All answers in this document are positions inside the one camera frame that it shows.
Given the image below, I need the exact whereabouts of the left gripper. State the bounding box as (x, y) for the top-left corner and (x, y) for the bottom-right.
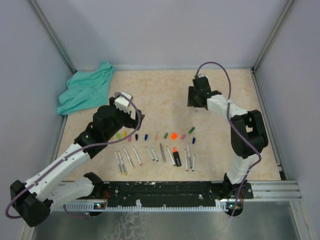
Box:
(104, 96), (144, 141)

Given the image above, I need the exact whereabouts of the small black marker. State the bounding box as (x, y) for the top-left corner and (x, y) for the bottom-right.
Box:
(145, 147), (155, 161)

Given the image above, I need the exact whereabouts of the orange highlighter cap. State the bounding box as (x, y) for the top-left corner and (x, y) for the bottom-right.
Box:
(170, 132), (178, 140)

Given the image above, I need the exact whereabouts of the purple cap pen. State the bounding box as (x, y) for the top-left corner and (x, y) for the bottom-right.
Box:
(159, 143), (167, 163)

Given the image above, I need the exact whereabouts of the yellow cap marker pen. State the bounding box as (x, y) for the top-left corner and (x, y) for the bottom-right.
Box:
(123, 147), (135, 170)

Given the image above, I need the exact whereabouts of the black orange highlighter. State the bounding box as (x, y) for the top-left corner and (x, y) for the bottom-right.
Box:
(172, 147), (182, 167)

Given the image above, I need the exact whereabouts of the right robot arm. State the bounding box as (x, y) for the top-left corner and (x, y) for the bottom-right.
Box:
(187, 75), (269, 200)

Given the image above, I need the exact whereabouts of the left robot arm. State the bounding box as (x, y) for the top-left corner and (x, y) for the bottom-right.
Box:
(5, 92), (145, 227)

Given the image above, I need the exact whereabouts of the teal cloth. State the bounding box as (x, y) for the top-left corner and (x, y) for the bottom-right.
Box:
(56, 61), (115, 116)

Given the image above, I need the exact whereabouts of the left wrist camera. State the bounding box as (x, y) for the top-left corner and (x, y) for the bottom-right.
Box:
(114, 92), (134, 113)

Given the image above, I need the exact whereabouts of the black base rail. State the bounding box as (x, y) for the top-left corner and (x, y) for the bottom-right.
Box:
(74, 180), (255, 208)

